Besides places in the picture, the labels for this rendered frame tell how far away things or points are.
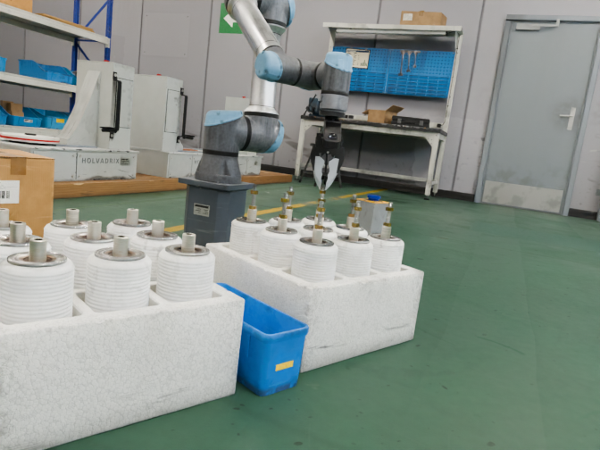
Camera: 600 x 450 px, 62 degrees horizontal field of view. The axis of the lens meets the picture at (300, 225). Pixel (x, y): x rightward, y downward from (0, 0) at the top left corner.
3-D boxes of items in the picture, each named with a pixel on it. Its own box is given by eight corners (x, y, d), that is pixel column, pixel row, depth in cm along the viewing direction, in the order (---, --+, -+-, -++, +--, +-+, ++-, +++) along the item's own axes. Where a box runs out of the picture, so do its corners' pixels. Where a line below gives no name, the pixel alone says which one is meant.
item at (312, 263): (331, 331, 107) (343, 249, 104) (287, 329, 105) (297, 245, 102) (323, 315, 116) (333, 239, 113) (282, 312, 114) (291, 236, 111)
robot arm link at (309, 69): (285, 58, 143) (307, 55, 134) (316, 65, 149) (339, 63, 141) (281, 87, 144) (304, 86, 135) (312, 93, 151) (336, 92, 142)
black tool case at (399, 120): (393, 126, 592) (394, 117, 590) (429, 130, 582) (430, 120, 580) (390, 124, 559) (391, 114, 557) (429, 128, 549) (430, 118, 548)
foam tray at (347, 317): (199, 311, 129) (205, 243, 126) (309, 293, 155) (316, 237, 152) (300, 374, 101) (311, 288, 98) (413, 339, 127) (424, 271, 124)
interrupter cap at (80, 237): (63, 236, 87) (63, 232, 87) (107, 234, 92) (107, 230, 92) (78, 245, 82) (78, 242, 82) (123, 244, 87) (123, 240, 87)
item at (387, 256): (400, 315, 123) (411, 244, 120) (362, 313, 121) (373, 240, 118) (385, 302, 132) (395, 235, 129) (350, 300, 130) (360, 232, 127)
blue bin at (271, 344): (176, 338, 110) (180, 287, 108) (218, 330, 118) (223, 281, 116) (260, 400, 89) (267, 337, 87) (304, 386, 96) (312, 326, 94)
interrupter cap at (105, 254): (87, 252, 79) (87, 247, 79) (133, 249, 84) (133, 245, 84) (104, 264, 73) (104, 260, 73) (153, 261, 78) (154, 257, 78)
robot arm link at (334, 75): (340, 57, 140) (360, 55, 134) (335, 97, 142) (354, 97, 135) (318, 52, 136) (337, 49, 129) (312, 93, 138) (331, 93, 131)
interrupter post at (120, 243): (109, 255, 79) (111, 235, 78) (124, 254, 80) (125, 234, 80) (115, 259, 77) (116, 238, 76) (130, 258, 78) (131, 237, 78)
